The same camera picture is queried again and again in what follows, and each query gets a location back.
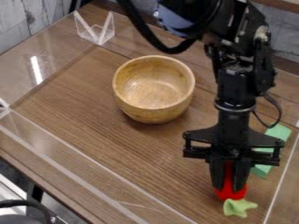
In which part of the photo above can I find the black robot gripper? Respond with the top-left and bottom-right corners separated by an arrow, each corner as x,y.
182,124 -> 285,192

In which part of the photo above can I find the red felt strawberry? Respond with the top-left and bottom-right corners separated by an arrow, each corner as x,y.
215,162 -> 257,219

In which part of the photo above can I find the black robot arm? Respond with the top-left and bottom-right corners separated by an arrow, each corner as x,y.
157,0 -> 285,193

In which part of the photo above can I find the green rectangular block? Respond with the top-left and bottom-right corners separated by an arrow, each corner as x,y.
248,123 -> 293,179

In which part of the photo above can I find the wooden bowl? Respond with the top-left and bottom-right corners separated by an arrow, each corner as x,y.
112,55 -> 195,123

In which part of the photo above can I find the black metal table leg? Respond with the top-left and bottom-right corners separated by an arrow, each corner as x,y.
26,183 -> 42,203

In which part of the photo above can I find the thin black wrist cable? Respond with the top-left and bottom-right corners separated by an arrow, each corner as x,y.
251,92 -> 284,130

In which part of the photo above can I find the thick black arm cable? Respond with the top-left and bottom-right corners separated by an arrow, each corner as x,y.
116,0 -> 227,55

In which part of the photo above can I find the clear acrylic corner bracket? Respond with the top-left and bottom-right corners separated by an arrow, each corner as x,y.
73,10 -> 114,46

